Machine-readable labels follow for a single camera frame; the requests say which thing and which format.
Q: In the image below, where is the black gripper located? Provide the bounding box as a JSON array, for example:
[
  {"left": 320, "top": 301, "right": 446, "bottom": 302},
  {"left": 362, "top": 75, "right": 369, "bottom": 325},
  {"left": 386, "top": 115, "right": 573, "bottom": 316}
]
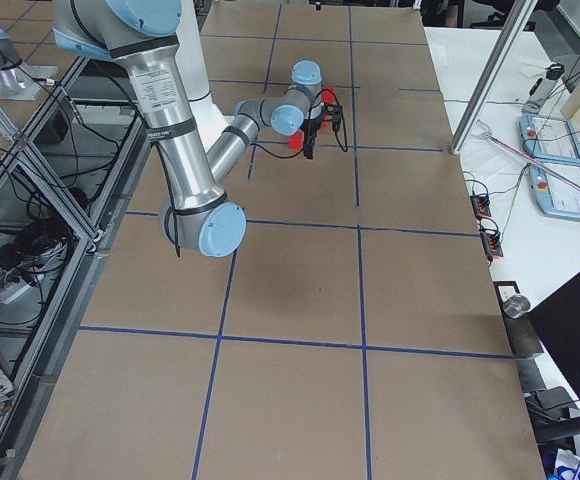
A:
[{"left": 303, "top": 117, "right": 323, "bottom": 160}]

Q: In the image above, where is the red block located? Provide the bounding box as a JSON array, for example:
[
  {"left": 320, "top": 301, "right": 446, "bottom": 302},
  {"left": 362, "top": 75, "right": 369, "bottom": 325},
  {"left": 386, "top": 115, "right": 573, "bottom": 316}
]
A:
[
  {"left": 321, "top": 115, "right": 332, "bottom": 128},
  {"left": 320, "top": 85, "right": 339, "bottom": 105},
  {"left": 287, "top": 130, "right": 304, "bottom": 151}
]

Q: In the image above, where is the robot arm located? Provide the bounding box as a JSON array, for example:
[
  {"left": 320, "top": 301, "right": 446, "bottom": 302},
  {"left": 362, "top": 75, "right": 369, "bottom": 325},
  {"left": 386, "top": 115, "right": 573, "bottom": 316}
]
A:
[{"left": 54, "top": 1, "right": 323, "bottom": 257}]

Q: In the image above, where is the orange black connector box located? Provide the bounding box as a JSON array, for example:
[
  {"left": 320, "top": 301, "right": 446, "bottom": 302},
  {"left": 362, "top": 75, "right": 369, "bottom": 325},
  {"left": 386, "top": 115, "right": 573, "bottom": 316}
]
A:
[{"left": 470, "top": 193, "right": 491, "bottom": 220}]

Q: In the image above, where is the brown paper table cover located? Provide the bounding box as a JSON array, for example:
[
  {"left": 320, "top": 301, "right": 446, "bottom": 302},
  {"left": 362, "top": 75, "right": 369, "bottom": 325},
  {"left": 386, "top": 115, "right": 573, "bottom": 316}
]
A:
[{"left": 19, "top": 2, "right": 543, "bottom": 479}]

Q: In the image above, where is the upper teach pendant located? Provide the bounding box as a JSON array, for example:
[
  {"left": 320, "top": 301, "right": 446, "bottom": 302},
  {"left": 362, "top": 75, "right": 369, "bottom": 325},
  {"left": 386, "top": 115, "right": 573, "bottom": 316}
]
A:
[{"left": 519, "top": 112, "right": 580, "bottom": 163}]

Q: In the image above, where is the grey cylinder tool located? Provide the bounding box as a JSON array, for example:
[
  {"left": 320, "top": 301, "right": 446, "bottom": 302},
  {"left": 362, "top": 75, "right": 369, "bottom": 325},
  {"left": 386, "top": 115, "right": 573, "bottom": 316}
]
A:
[{"left": 522, "top": 63, "right": 565, "bottom": 114}]

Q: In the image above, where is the reacher grabber stick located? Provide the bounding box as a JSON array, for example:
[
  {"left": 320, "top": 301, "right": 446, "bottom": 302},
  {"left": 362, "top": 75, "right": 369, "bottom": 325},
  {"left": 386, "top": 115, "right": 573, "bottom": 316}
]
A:
[{"left": 475, "top": 120, "right": 580, "bottom": 193}]

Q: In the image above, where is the steel cup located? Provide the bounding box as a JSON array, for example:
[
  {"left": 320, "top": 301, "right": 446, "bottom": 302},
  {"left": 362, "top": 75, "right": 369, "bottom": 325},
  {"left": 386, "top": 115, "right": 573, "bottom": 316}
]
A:
[{"left": 502, "top": 294, "right": 531, "bottom": 319}]

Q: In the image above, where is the white power strip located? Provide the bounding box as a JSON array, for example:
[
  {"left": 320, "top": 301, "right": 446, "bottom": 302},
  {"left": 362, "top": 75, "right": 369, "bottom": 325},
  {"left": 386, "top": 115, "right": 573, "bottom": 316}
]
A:
[{"left": 0, "top": 278, "right": 38, "bottom": 305}]

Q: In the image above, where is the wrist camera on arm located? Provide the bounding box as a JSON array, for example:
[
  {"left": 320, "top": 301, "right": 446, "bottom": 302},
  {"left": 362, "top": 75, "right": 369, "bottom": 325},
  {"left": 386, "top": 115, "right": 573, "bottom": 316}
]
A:
[{"left": 322, "top": 103, "right": 344, "bottom": 133}]

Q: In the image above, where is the aluminium frame post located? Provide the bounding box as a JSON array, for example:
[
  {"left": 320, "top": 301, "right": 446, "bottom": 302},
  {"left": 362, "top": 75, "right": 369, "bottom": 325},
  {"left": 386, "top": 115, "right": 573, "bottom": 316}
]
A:
[{"left": 450, "top": 0, "right": 538, "bottom": 155}]

